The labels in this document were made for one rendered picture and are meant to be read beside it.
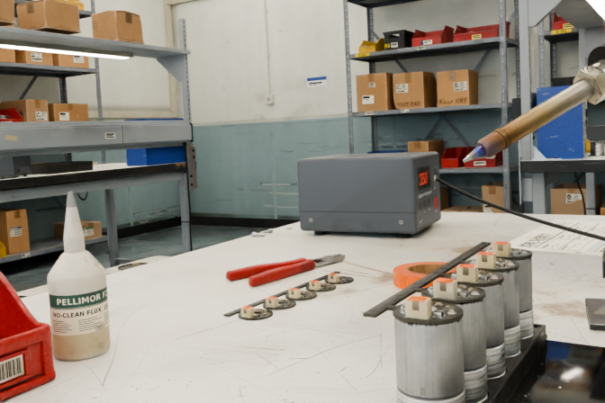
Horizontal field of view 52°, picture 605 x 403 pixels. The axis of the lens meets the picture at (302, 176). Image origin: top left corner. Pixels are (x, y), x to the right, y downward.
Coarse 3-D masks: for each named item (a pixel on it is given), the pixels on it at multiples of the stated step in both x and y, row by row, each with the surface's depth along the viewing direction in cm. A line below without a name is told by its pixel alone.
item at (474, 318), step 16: (464, 304) 24; (480, 304) 24; (464, 320) 24; (480, 320) 24; (464, 336) 24; (480, 336) 24; (464, 352) 24; (480, 352) 24; (464, 368) 24; (480, 368) 24; (480, 384) 24; (480, 400) 24
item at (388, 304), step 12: (468, 252) 33; (444, 264) 30; (456, 264) 30; (432, 276) 28; (444, 276) 28; (408, 288) 26; (420, 288) 26; (384, 300) 24; (396, 300) 24; (372, 312) 23
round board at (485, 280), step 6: (480, 270) 28; (450, 276) 28; (486, 276) 27; (498, 276) 27; (462, 282) 26; (468, 282) 26; (474, 282) 26; (480, 282) 26; (486, 282) 26; (492, 282) 26; (498, 282) 26
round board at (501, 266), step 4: (468, 260) 31; (496, 260) 30; (500, 260) 30; (504, 260) 30; (508, 260) 30; (500, 264) 29; (504, 264) 29; (516, 264) 29; (480, 268) 29; (484, 268) 29; (488, 268) 29; (496, 268) 29; (500, 268) 29; (504, 268) 29; (508, 268) 29; (512, 268) 29; (516, 268) 29
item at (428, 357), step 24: (432, 312) 22; (408, 336) 22; (432, 336) 22; (456, 336) 22; (408, 360) 22; (432, 360) 22; (456, 360) 22; (408, 384) 22; (432, 384) 22; (456, 384) 22
